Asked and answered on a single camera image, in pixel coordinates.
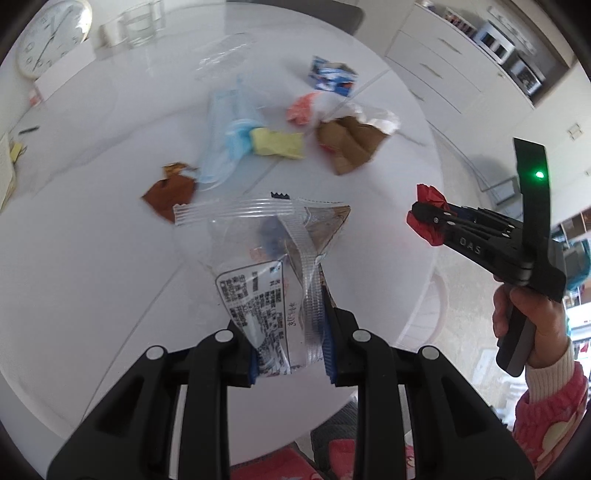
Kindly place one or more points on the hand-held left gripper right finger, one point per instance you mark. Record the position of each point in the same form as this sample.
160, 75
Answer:
328, 350

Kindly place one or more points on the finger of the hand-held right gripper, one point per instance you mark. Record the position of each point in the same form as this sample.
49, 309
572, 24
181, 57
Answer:
431, 217
489, 217

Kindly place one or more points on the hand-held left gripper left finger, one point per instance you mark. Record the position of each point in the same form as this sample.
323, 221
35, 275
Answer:
252, 369

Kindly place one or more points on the red paper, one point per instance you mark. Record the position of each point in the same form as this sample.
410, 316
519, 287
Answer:
431, 196

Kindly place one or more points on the clear ribbed plastic bag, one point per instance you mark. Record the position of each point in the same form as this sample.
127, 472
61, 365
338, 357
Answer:
240, 244

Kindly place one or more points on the small blue carton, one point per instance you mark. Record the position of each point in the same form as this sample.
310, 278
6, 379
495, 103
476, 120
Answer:
330, 76

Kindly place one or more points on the clear plastic wrapper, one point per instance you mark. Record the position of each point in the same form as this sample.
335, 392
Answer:
226, 50

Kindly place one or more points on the person's right hand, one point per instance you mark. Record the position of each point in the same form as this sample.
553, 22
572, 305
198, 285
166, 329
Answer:
549, 327

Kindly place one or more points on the teal container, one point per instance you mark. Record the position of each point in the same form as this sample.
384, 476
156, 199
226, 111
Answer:
575, 263

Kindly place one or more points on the dark grey cushion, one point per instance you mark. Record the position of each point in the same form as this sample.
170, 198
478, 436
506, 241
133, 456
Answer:
334, 434

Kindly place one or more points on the person's red patterned clothing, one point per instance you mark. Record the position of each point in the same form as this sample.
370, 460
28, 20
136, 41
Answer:
277, 466

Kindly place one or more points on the large brown foil-lined wrapper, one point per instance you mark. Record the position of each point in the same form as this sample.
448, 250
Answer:
351, 143

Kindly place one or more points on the silver countertop appliance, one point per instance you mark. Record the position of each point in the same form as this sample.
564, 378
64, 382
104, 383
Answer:
525, 76

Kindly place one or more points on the white drawer cabinet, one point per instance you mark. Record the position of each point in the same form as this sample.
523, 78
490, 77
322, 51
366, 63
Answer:
438, 50

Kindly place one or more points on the pink crumpled wrapper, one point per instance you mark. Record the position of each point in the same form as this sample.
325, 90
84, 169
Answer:
302, 108

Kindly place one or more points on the yellow crumpled paper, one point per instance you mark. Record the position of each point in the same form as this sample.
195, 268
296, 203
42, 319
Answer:
277, 143

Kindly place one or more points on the white countertop oven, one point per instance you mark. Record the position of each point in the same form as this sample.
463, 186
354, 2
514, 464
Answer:
495, 40

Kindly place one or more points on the small brown wrapper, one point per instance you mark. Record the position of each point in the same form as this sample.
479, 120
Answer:
168, 194

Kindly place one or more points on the blue face mask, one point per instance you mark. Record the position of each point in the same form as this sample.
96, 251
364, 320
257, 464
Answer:
221, 138

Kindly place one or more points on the open paper book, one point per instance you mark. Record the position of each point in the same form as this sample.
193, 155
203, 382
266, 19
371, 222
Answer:
5, 175

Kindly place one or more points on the yellow sticky notes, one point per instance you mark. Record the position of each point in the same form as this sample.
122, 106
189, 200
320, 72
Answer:
16, 152

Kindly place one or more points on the black pen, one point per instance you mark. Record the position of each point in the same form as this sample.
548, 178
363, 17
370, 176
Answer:
28, 130

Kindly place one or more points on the white card box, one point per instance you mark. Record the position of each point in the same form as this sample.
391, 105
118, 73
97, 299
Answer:
64, 81

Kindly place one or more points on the glass cup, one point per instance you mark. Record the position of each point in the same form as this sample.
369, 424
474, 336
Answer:
138, 23

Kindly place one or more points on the round white wall clock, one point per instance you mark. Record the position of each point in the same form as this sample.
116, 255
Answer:
51, 37

